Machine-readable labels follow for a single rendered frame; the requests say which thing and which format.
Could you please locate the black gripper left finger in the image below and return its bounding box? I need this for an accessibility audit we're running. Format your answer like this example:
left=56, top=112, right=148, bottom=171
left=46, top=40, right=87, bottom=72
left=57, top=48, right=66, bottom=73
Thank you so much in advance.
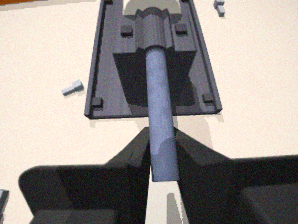
left=18, top=127, right=151, bottom=224

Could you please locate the blue-grey metal shaft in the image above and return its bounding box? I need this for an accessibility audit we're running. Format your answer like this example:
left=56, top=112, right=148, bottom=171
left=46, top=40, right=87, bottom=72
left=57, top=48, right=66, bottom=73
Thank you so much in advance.
left=145, top=48, right=180, bottom=182

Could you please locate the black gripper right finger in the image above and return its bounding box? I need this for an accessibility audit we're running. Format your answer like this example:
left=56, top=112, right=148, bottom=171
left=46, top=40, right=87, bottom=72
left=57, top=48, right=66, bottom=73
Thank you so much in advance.
left=174, top=127, right=298, bottom=224

